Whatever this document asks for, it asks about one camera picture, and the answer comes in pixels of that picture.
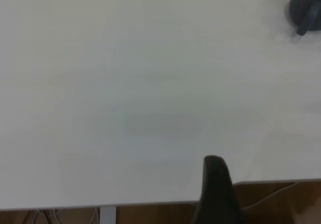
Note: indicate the dark grey ceramic mug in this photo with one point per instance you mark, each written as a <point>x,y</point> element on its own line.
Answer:
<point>301,5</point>

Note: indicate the grey table leg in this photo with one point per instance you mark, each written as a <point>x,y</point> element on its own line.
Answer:
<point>107,216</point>

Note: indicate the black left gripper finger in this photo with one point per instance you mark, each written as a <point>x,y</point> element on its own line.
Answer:
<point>218,196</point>

